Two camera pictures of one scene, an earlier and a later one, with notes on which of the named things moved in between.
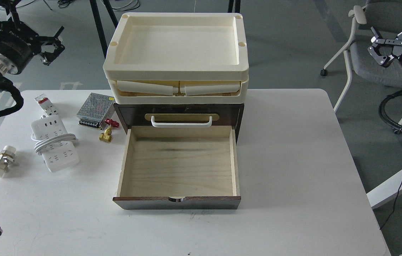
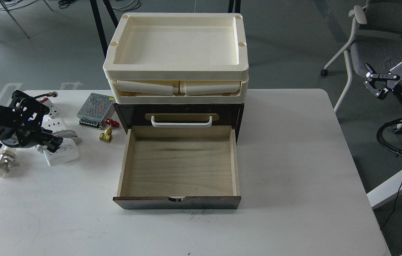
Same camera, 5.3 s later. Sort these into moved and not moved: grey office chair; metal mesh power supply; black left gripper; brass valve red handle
Moved: black left gripper
Not moved: brass valve red handle; grey office chair; metal mesh power supply
